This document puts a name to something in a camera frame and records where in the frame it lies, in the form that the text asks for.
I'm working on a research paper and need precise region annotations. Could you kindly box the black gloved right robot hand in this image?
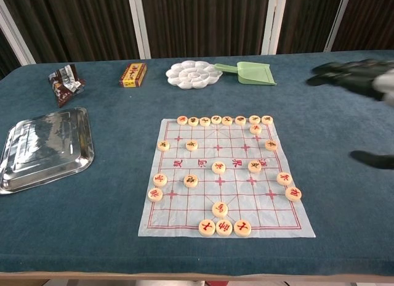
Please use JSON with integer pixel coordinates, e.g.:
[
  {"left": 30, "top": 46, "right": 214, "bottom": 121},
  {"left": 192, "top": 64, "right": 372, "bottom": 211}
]
[{"left": 305, "top": 59, "right": 394, "bottom": 171}]

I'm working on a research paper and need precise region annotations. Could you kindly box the dark slatted screen panel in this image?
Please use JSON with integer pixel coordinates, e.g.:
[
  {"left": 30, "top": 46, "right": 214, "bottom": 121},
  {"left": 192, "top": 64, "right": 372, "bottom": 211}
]
[
  {"left": 140, "top": 0, "right": 273, "bottom": 59},
  {"left": 0, "top": 0, "right": 140, "bottom": 65},
  {"left": 276, "top": 0, "right": 345, "bottom": 55},
  {"left": 331, "top": 0, "right": 394, "bottom": 52}
]

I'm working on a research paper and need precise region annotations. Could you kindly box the green plastic dustpan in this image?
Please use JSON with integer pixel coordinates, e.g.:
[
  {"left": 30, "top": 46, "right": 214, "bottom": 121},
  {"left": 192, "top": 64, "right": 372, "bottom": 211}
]
[{"left": 214, "top": 61, "right": 278, "bottom": 86}]

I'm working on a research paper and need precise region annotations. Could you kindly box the blue velvet tablecloth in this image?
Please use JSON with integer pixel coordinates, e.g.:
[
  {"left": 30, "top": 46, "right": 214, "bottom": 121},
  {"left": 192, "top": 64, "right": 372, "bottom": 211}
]
[{"left": 0, "top": 50, "right": 394, "bottom": 277}]

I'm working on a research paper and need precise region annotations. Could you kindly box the white flower-shaped paint palette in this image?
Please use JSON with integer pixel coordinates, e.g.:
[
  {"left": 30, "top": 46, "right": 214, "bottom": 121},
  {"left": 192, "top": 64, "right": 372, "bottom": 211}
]
[{"left": 165, "top": 60, "right": 223, "bottom": 90}]

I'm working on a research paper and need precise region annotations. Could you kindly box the white paper xiangqi board sheet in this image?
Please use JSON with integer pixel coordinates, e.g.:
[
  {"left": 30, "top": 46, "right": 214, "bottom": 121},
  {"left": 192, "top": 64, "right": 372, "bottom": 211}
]
[{"left": 137, "top": 118, "right": 316, "bottom": 239}]

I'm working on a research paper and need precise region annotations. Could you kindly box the yellow red chess box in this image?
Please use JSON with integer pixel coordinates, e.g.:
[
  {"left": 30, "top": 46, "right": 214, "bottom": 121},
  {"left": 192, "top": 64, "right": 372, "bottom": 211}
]
[{"left": 118, "top": 62, "right": 148, "bottom": 89}]

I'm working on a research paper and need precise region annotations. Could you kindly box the crumpled brown snack packet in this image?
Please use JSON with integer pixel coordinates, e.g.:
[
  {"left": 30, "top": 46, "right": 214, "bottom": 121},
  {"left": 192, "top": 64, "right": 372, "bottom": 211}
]
[{"left": 47, "top": 63, "right": 87, "bottom": 109}]

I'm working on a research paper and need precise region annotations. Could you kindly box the stainless steel rectangular tray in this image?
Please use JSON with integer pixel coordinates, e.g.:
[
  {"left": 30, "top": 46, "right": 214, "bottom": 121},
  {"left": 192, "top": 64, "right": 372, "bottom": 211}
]
[{"left": 0, "top": 107, "right": 95, "bottom": 195}]

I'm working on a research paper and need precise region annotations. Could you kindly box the white frame post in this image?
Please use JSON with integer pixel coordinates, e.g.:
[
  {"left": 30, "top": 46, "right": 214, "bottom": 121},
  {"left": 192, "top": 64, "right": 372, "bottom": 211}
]
[
  {"left": 126, "top": 0, "right": 152, "bottom": 60},
  {"left": 0, "top": 4, "right": 37, "bottom": 66},
  {"left": 260, "top": 0, "right": 289, "bottom": 55},
  {"left": 323, "top": 0, "right": 353, "bottom": 53}
]

